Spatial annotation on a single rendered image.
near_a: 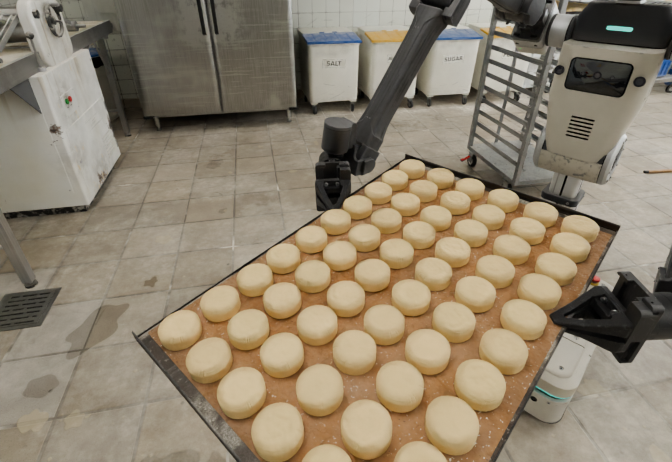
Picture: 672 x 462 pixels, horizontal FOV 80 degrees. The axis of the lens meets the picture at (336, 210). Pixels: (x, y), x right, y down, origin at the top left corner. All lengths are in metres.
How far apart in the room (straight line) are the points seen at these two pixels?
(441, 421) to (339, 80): 3.96
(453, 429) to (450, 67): 4.33
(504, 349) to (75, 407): 1.61
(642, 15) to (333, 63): 3.18
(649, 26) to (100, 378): 2.10
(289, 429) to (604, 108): 1.14
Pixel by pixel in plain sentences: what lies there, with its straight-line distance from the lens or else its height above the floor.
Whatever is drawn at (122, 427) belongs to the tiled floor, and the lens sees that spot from 1.74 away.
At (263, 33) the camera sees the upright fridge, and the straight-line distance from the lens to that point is 3.81.
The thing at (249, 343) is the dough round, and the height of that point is 0.98.
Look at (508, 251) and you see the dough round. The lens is 0.63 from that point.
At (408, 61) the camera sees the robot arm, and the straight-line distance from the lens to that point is 0.90.
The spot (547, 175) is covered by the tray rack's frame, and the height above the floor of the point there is 0.15.
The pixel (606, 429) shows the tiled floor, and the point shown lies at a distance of 1.82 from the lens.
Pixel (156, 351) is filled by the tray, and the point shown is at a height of 0.96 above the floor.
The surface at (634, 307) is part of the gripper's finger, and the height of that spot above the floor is 1.03.
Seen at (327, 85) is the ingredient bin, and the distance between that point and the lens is 4.23.
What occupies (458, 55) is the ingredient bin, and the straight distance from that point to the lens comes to 4.62.
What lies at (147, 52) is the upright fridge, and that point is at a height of 0.72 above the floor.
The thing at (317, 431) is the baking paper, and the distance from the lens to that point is 0.46.
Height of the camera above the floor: 1.37
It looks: 32 degrees down
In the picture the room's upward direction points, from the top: straight up
